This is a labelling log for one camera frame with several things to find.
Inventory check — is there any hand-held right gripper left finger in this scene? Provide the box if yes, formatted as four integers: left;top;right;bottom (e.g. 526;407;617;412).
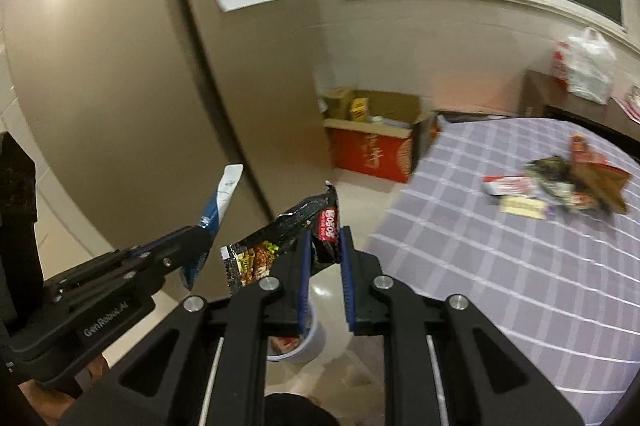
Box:
60;226;321;426

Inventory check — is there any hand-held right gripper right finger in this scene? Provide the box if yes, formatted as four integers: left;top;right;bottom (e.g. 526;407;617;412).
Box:
339;226;586;426

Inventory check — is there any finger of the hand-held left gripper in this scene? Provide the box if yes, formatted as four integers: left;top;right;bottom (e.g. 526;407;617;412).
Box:
50;240;212;322
42;226;206;292

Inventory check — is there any black snack wrapper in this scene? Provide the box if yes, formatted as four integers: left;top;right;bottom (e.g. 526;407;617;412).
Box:
220;181;343;297

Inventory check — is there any light blue plastic bin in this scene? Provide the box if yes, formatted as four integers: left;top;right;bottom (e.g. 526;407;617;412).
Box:
267;301;328;364

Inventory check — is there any blue white wrapper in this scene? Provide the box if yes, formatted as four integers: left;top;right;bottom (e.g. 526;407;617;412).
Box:
180;163;244;291

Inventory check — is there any red white wrapper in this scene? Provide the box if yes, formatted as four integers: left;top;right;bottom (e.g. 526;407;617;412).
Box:
482;175;538;197

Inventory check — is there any pale yellow paper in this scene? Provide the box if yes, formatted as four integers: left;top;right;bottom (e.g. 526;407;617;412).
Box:
500;197;546;221

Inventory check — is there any dark green packet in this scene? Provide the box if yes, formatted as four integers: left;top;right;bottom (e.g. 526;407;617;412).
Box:
525;156;573;197

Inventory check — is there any small red paper bag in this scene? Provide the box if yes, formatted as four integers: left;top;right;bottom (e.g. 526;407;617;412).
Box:
570;133;632;214

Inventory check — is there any person's left hand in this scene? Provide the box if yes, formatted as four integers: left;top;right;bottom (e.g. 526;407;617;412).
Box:
20;356;108;426

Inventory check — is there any red cardboard box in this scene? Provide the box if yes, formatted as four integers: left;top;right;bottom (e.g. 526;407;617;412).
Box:
320;88;441;184

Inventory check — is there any grey checked tablecloth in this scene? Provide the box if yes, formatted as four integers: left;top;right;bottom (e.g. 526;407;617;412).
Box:
365;116;640;419

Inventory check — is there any champagne double-door refrigerator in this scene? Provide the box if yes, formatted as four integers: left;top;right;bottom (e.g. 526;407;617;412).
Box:
0;0;346;302

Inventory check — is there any small brown carton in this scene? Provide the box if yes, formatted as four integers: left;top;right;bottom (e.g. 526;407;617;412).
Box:
320;88;353;122

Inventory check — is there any yellow packet box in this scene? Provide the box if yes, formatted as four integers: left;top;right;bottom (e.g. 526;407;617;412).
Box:
348;98;371;122

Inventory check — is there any dark wooden cabinet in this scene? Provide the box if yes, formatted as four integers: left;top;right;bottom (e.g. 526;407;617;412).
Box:
520;70;640;142

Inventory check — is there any white plastic shopping bag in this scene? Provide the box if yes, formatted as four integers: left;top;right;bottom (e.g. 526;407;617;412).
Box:
552;27;617;104

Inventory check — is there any pink place mat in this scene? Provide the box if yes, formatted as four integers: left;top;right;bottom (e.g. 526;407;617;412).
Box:
615;83;640;124

